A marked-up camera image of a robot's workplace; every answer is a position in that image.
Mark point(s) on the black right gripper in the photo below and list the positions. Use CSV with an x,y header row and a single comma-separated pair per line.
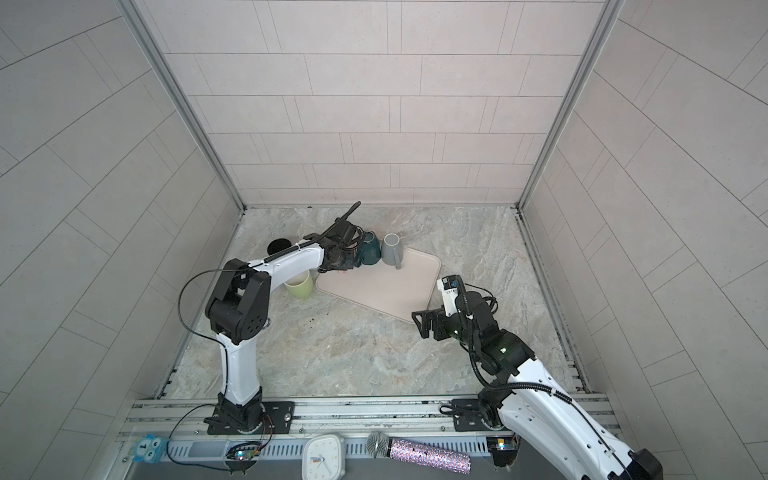
x,y
426,324

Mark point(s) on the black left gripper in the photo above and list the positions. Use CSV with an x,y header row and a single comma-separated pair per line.
x,y
351,251

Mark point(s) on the dark green faceted mug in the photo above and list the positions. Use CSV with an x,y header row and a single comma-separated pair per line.
x,y
369,253

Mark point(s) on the light green mug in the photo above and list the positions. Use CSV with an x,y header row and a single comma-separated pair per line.
x,y
301,286

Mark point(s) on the black mug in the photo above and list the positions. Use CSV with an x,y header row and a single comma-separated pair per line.
x,y
278,245

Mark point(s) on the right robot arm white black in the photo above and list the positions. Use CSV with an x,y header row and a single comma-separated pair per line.
x,y
520,395

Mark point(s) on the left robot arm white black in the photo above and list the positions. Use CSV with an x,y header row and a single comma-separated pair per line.
x,y
237,310

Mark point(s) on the grey mug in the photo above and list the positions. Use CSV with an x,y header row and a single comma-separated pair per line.
x,y
392,250

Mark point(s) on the beige plastic tray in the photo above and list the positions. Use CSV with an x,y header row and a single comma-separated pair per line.
x,y
386,289

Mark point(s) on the glittery pink microphone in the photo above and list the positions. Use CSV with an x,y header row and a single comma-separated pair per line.
x,y
379,445

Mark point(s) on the small black circuit device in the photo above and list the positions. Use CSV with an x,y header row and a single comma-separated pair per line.
x,y
503,450

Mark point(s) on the white square clock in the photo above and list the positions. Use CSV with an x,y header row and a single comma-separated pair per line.
x,y
323,458

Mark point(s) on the small green circuit board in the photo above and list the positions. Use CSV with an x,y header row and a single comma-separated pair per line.
x,y
244,452

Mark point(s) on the blue white power socket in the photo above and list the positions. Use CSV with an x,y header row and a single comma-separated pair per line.
x,y
150,449

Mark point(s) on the left metal corner profile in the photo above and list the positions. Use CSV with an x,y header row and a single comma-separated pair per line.
x,y
139,29

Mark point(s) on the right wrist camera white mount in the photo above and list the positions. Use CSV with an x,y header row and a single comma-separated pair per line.
x,y
453,294

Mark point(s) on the metal base rail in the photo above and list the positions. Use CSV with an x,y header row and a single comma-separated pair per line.
x,y
451,423

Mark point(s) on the metal corner wall profile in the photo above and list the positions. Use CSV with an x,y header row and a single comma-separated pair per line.
x,y
601,31

